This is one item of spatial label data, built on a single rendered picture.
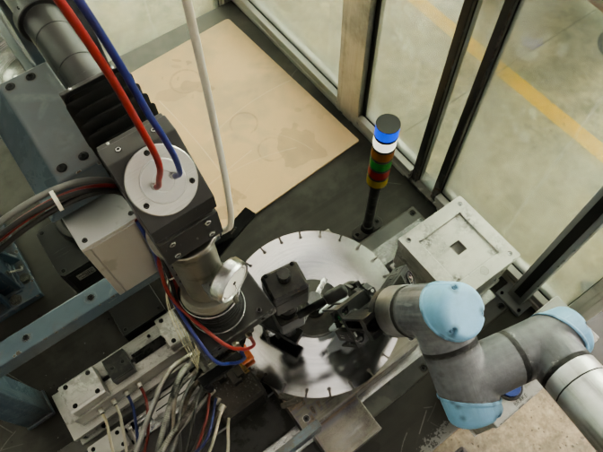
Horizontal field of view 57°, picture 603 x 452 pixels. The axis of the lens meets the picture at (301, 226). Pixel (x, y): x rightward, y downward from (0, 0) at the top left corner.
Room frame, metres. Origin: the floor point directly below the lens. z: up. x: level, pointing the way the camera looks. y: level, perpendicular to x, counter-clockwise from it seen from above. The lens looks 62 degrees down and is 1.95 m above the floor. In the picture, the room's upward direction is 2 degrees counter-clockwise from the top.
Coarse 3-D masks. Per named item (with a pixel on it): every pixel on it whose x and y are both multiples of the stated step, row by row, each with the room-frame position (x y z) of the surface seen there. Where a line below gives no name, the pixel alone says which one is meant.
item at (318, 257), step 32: (256, 256) 0.45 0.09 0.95; (288, 256) 0.45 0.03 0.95; (320, 256) 0.45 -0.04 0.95; (352, 256) 0.45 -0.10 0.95; (256, 352) 0.26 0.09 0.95; (288, 352) 0.26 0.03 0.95; (320, 352) 0.26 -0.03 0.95; (352, 352) 0.26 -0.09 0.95; (384, 352) 0.25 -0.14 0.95; (288, 384) 0.20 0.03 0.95; (320, 384) 0.20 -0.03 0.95; (352, 384) 0.20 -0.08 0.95
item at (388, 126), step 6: (384, 114) 0.63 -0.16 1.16; (390, 114) 0.63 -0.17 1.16; (378, 120) 0.62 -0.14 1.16; (384, 120) 0.62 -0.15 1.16; (390, 120) 0.62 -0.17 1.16; (396, 120) 0.62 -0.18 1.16; (378, 126) 0.61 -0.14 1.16; (384, 126) 0.60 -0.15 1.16; (390, 126) 0.60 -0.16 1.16; (396, 126) 0.60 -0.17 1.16; (378, 132) 0.60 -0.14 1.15; (384, 132) 0.59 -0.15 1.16; (390, 132) 0.59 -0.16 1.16; (396, 132) 0.59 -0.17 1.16; (378, 138) 0.60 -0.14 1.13; (384, 138) 0.59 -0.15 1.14; (390, 138) 0.59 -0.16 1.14; (396, 138) 0.60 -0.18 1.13
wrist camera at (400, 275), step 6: (396, 270) 0.36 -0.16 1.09; (402, 270) 0.35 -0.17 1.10; (408, 270) 0.36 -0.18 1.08; (390, 276) 0.34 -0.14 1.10; (396, 276) 0.34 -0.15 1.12; (402, 276) 0.34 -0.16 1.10; (408, 276) 0.34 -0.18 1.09; (384, 282) 0.33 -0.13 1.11; (390, 282) 0.32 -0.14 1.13; (396, 282) 0.32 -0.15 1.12; (402, 282) 0.33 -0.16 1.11; (408, 282) 0.33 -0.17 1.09; (414, 282) 0.34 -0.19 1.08
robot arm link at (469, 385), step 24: (504, 336) 0.20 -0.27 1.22; (432, 360) 0.17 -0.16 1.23; (456, 360) 0.17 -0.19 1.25; (480, 360) 0.17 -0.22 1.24; (504, 360) 0.17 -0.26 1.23; (456, 384) 0.14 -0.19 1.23; (480, 384) 0.14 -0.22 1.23; (504, 384) 0.14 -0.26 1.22; (456, 408) 0.11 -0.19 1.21; (480, 408) 0.11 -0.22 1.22
